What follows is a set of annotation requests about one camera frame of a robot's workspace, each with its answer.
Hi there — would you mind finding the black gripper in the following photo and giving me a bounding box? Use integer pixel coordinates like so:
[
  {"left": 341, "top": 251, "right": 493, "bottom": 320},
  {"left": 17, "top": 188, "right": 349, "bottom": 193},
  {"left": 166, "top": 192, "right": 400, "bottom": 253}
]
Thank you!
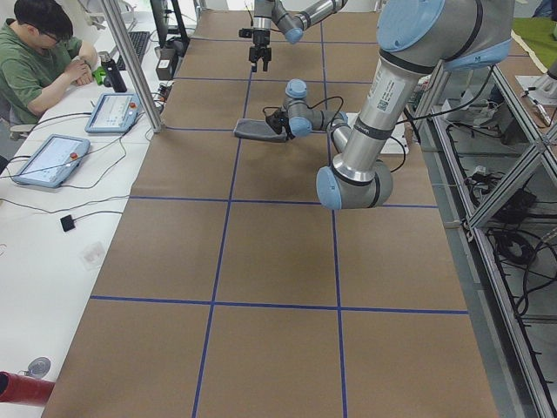
[{"left": 249, "top": 29, "right": 272, "bottom": 72}]

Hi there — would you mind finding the pink square towel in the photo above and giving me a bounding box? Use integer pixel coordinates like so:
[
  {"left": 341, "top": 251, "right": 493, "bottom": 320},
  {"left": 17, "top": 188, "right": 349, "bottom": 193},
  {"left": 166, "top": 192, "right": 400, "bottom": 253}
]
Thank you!
[{"left": 233, "top": 118, "right": 287, "bottom": 143}]

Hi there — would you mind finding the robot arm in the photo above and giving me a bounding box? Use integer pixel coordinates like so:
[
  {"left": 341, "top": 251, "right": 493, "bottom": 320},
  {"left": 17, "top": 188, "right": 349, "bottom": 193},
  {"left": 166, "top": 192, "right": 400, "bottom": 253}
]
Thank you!
[
  {"left": 282, "top": 1, "right": 514, "bottom": 210},
  {"left": 238, "top": 0, "right": 347, "bottom": 72}
]

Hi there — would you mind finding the black box with label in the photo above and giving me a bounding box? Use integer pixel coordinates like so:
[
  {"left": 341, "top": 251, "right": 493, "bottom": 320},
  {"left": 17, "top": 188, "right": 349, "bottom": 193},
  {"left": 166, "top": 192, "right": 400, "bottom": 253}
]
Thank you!
[{"left": 156, "top": 48, "right": 178, "bottom": 81}]

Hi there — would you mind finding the black monitor stand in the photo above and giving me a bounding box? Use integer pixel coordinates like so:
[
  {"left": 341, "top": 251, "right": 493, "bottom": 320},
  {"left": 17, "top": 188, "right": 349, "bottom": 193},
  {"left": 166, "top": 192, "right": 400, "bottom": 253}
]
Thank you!
[{"left": 149, "top": 0, "right": 190, "bottom": 57}]

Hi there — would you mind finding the black keyboard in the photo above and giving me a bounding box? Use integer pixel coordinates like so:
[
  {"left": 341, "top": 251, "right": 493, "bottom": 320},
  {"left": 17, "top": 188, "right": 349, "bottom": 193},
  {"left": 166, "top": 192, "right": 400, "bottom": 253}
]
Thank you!
[{"left": 117, "top": 30, "right": 150, "bottom": 71}]

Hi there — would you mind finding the black water bottle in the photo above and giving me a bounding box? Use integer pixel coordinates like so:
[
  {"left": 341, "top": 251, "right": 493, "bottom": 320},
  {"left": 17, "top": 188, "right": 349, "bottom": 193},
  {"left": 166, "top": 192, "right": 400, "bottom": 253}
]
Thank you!
[{"left": 99, "top": 51, "right": 127, "bottom": 92}]

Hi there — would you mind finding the far teach pendant tablet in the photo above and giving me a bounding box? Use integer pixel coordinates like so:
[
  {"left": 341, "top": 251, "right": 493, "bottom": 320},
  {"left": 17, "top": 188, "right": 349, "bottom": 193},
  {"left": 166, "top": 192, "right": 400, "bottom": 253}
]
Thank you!
[{"left": 84, "top": 92, "right": 141, "bottom": 134}]

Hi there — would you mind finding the teach pendant tablet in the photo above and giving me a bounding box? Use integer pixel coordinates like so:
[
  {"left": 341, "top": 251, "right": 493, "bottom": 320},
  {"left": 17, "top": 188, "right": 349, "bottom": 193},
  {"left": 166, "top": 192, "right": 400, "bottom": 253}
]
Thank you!
[
  {"left": 12, "top": 134, "right": 91, "bottom": 188},
  {"left": 84, "top": 92, "right": 141, "bottom": 134}
]

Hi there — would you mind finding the green object on desk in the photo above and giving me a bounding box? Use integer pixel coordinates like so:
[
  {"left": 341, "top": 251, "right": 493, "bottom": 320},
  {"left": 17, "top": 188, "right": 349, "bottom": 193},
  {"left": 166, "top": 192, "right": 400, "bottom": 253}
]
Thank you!
[{"left": 91, "top": 66, "right": 106, "bottom": 85}]

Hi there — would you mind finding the near teach pendant tablet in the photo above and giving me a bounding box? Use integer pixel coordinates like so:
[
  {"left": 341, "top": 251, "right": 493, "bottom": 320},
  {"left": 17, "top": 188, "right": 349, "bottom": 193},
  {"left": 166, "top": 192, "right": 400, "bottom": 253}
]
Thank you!
[{"left": 12, "top": 134, "right": 91, "bottom": 188}]

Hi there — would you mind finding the person in green shirt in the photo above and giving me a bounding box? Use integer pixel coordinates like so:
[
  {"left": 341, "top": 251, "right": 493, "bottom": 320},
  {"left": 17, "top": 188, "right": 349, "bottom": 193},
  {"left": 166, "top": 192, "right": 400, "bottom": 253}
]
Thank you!
[{"left": 1, "top": 0, "right": 98, "bottom": 125}]

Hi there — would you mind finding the brown paper table cover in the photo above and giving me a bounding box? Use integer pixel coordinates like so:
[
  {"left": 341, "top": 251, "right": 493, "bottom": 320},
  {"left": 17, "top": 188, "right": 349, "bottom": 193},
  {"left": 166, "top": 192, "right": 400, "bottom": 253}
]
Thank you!
[{"left": 42, "top": 9, "right": 557, "bottom": 418}]

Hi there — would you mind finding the small black square device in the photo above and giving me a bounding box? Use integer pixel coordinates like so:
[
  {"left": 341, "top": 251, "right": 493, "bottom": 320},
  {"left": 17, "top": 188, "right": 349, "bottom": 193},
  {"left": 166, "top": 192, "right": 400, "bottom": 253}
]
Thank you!
[{"left": 60, "top": 214, "right": 76, "bottom": 233}]

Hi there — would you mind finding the red cylinder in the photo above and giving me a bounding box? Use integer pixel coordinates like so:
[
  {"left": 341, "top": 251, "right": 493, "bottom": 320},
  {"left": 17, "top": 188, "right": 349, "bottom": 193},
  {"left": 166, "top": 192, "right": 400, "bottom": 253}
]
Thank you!
[{"left": 0, "top": 371, "right": 55, "bottom": 407}]

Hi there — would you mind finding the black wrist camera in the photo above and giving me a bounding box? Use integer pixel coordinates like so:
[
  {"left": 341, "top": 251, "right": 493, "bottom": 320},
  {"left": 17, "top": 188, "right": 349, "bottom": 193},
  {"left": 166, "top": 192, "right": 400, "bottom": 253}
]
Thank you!
[
  {"left": 265, "top": 109, "right": 288, "bottom": 134},
  {"left": 238, "top": 28, "right": 253, "bottom": 38}
]

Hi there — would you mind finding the aluminium frame post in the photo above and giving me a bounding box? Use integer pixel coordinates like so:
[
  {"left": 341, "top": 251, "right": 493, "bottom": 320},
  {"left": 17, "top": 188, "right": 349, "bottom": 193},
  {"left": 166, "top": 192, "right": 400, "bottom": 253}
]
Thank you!
[{"left": 100, "top": 0, "right": 163, "bottom": 133}]

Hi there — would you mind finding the aluminium side frame rail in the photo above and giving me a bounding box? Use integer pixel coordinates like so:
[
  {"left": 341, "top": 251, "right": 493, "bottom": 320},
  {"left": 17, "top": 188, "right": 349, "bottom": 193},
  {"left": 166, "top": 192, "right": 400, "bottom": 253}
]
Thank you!
[{"left": 428, "top": 68, "right": 556, "bottom": 417}]

